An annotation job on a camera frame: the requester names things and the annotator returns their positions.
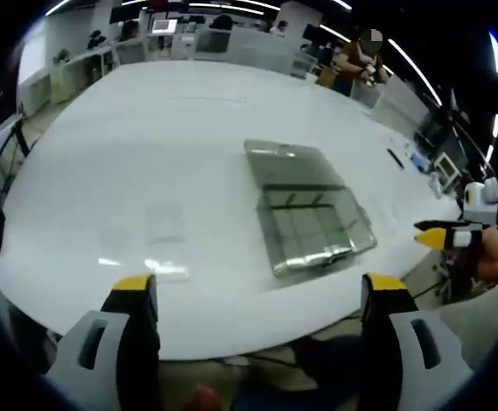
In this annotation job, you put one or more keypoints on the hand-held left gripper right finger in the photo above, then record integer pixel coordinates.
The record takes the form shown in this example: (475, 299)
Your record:
(403, 364)

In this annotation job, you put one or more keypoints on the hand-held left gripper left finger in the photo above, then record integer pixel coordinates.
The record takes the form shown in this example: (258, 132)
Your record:
(103, 364)

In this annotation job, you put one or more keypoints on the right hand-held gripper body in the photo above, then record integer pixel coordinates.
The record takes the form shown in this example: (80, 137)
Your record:
(482, 201)

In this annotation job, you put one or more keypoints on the clear dual guide fixture box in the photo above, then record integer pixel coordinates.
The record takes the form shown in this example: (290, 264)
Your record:
(304, 205)

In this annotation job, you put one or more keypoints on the person's left hand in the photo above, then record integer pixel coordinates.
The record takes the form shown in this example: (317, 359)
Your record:
(204, 398)

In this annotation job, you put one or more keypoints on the small white screen device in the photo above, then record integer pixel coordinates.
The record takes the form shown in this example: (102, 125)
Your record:
(449, 169)

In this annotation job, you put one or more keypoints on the blue small item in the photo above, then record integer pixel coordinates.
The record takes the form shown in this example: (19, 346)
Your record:
(419, 162)

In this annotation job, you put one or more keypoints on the black pen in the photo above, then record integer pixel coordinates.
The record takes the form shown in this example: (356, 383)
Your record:
(395, 158)

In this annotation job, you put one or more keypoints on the black chair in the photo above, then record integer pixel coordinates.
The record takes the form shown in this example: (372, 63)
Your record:
(5, 171)

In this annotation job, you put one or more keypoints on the white side counter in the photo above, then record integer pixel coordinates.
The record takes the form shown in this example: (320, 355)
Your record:
(78, 70)

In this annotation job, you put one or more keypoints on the potted green plant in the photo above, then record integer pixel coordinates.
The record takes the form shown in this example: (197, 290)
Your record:
(62, 56)

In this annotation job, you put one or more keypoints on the white framed monitor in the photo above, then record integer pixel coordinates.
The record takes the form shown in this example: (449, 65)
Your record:
(164, 26)

